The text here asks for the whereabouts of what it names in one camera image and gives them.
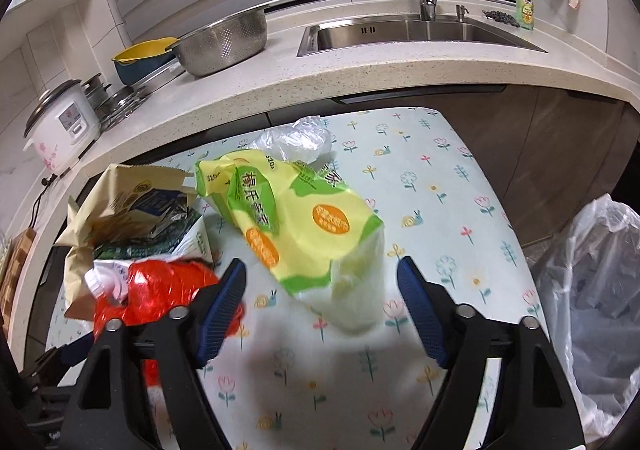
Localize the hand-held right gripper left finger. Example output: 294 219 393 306
59 257 248 450

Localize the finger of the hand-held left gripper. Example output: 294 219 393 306
50 334 96 373

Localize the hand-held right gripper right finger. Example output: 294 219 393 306
396 255 586 450

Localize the yellow green plastic package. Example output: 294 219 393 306
194 150 386 333

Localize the beige snack bag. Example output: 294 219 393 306
55 162 198 321

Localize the white trash bag bin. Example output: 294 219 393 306
530 192 640 441

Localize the clear plastic bag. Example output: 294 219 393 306
255 115 333 166

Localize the red plastic bag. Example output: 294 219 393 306
92 257 246 391

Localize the white plastic bottle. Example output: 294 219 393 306
85 262 131 303

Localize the green white carton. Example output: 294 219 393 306
92 210 215 266

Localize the wooden cutting board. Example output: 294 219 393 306
0 227 38 346

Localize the floral tablecloth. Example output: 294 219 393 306
45 107 551 450

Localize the white rice cooker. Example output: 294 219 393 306
22 79 102 177

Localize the yellow blue basin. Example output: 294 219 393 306
111 36 181 86

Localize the steel colander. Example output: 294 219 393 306
165 5 269 78

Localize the steel sink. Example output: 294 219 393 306
296 12 548 58

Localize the dark steel scrubber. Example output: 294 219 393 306
481 8 521 28

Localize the green dish soap bottle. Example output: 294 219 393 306
516 0 536 31

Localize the black power cord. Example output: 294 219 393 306
27 174 56 231

